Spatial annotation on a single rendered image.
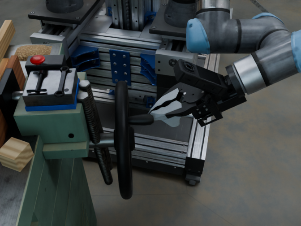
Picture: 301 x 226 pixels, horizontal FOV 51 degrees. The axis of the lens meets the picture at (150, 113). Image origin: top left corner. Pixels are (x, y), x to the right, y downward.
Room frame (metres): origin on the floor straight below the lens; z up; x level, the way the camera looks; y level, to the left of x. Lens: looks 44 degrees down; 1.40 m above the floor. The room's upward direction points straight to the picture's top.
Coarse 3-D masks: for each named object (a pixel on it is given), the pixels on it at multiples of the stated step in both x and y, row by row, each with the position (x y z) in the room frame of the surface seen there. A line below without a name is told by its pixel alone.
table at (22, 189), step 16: (16, 48) 0.78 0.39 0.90; (16, 128) 0.47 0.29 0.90; (32, 144) 0.42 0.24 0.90; (48, 144) 0.45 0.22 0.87; (64, 144) 0.45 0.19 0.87; (80, 144) 0.45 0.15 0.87; (32, 160) 0.38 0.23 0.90; (0, 176) 0.34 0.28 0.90; (16, 176) 0.34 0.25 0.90; (32, 176) 0.35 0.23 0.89; (0, 192) 0.31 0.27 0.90; (16, 192) 0.31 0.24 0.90; (32, 192) 0.33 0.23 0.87; (0, 208) 0.28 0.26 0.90; (16, 208) 0.28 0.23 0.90; (32, 208) 0.30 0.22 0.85; (0, 224) 0.25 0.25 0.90; (16, 224) 0.25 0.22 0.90
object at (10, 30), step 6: (6, 24) 0.85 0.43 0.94; (12, 24) 0.87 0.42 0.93; (0, 30) 0.82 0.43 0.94; (6, 30) 0.82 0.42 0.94; (12, 30) 0.86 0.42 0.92; (0, 36) 0.78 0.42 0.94; (6, 36) 0.81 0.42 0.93; (12, 36) 0.84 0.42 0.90; (0, 42) 0.76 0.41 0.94; (6, 42) 0.79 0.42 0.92; (0, 48) 0.74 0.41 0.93; (6, 48) 0.78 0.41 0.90; (0, 54) 0.73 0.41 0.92; (0, 60) 0.72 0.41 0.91
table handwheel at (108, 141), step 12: (120, 84) 0.56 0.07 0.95; (120, 96) 0.51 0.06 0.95; (120, 108) 0.48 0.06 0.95; (120, 120) 0.45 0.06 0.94; (120, 132) 0.43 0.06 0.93; (132, 132) 0.51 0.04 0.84; (108, 144) 0.50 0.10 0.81; (120, 144) 0.41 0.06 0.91; (132, 144) 0.49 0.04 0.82; (120, 156) 0.40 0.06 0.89; (120, 168) 0.38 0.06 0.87; (120, 180) 0.38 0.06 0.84; (132, 180) 0.48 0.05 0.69; (120, 192) 0.38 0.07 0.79; (132, 192) 0.40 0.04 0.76
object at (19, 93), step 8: (8, 72) 0.54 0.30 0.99; (8, 80) 0.52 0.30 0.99; (16, 80) 0.55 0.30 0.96; (0, 88) 0.49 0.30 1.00; (8, 88) 0.50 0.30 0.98; (16, 88) 0.54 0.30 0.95; (0, 96) 0.47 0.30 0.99; (8, 96) 0.49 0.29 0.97; (16, 96) 0.51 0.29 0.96; (0, 104) 0.47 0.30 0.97; (8, 104) 0.48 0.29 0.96; (16, 104) 0.51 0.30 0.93; (8, 112) 0.47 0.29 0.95; (8, 120) 0.47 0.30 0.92
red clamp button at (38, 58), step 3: (33, 57) 0.55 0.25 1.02; (36, 57) 0.55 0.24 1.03; (39, 57) 0.55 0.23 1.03; (42, 57) 0.55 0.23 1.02; (30, 60) 0.55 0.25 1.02; (33, 60) 0.54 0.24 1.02; (36, 60) 0.54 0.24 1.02; (39, 60) 0.54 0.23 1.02; (42, 60) 0.55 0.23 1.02; (33, 63) 0.54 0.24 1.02; (36, 63) 0.54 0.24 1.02; (39, 63) 0.54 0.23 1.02
